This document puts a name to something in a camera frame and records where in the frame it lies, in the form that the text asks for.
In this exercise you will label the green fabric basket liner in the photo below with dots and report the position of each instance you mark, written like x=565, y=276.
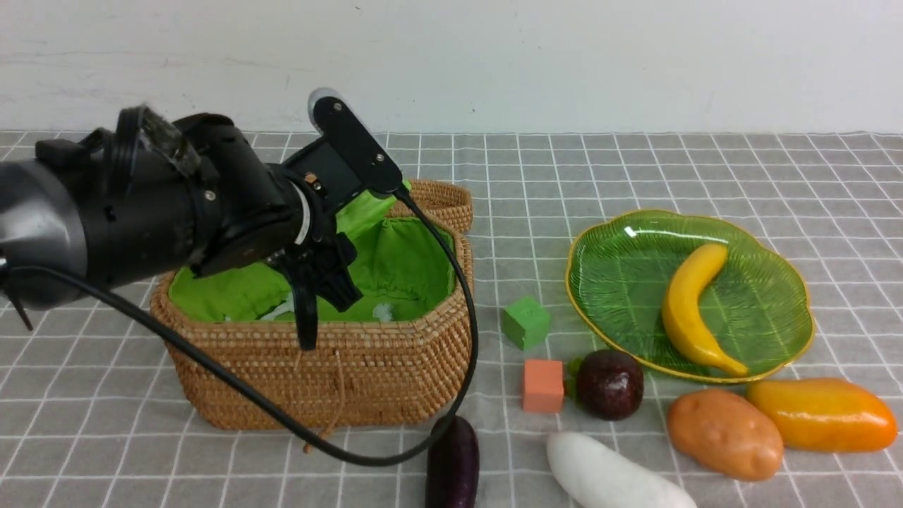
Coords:
x=398, y=261

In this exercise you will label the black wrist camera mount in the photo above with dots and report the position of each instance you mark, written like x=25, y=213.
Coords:
x=372, y=167

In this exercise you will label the yellow banana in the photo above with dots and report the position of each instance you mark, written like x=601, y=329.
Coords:
x=682, y=316

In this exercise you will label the woven wicker basket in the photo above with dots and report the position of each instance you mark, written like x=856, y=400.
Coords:
x=361, y=373

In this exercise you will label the white radish with leaves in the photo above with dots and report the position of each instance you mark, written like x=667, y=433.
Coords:
x=596, y=476

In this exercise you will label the grey checked tablecloth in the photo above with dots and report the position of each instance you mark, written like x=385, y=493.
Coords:
x=93, y=416

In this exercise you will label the orange yellow mango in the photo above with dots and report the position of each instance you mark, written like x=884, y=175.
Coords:
x=828, y=415

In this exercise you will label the green foam cube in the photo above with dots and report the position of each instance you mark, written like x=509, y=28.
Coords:
x=525, y=322

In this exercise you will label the woven wicker basket lid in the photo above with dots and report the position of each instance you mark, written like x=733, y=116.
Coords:
x=452, y=204

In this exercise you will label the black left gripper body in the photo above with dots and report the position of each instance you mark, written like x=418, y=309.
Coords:
x=315, y=184

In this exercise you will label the brown potato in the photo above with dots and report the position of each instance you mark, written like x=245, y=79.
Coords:
x=725, y=433

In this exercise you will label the dark purple eggplant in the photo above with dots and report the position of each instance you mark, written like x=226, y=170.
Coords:
x=453, y=466

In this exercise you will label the green glass leaf plate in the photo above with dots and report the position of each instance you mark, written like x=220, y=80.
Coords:
x=758, y=306

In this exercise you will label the dark purple passion fruit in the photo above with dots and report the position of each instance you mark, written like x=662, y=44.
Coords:
x=607, y=384

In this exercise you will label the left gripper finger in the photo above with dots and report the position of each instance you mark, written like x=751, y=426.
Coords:
x=305, y=307
x=336, y=285

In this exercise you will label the orange foam cube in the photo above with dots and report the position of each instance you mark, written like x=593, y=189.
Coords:
x=543, y=386

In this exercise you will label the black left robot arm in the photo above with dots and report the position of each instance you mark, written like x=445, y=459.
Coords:
x=151, y=197

